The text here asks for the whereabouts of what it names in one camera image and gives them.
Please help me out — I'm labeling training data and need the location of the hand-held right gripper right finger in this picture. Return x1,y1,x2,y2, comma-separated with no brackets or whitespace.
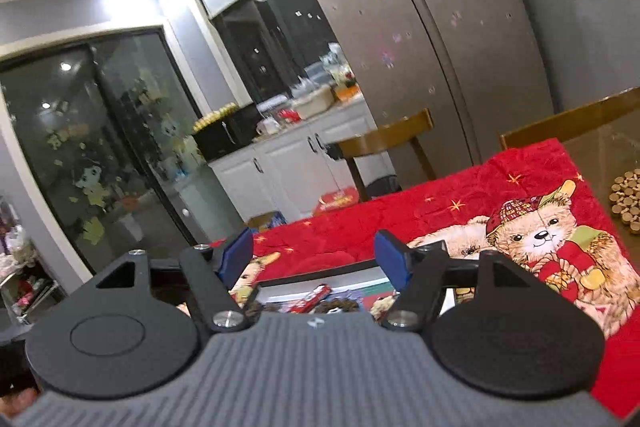
375,229,538,333

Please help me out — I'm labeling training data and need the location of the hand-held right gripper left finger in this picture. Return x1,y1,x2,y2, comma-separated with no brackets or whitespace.
95,227,256,333

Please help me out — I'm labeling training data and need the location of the shallow black box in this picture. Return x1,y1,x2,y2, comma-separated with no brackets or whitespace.
150,259,481,325

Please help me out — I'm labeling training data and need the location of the brown scrunchie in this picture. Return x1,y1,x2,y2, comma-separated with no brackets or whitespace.
314,298,362,315

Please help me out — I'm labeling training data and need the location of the red snack bar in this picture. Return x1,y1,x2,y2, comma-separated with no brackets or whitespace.
287,283,332,314

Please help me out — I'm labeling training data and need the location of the blue cardboard box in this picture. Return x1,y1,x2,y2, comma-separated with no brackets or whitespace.
246,211,288,233

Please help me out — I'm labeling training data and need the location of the red gift box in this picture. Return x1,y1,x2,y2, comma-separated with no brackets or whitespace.
312,188,361,218

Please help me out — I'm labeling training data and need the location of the red printed blanket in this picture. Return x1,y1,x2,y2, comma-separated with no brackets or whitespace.
207,138,640,418

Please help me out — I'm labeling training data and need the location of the white kitchen cabinet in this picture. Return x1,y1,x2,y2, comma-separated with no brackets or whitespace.
207,99,396,233

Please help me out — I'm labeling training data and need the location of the black microwave oven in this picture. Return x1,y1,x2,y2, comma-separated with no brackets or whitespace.
192,104,263,162

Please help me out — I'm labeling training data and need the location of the wooden chair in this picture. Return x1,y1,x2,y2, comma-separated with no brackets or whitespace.
325,108,436,202
500,87,640,152

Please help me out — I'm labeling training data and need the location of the white cup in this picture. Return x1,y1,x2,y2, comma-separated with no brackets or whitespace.
255,117,281,140

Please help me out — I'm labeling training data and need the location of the yellow decorated tray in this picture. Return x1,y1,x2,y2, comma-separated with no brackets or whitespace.
192,103,238,130

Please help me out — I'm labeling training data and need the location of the beige plastic basin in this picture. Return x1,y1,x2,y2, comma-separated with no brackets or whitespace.
291,86,335,118

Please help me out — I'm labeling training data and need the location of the white green printed bag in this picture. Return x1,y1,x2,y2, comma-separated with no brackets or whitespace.
325,42,358,90

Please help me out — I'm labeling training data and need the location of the glass door with stickers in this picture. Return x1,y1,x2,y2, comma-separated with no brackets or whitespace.
0,27,231,273

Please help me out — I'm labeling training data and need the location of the metal storage rack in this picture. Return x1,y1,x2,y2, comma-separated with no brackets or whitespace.
0,192,66,323

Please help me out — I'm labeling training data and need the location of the dark window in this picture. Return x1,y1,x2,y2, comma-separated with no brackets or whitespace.
182,0,346,105

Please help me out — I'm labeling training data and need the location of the silver refrigerator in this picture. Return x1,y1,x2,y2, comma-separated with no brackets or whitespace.
287,0,558,188

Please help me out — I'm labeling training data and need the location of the wooden bead trivet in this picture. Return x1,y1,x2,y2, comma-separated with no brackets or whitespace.
607,172,640,235

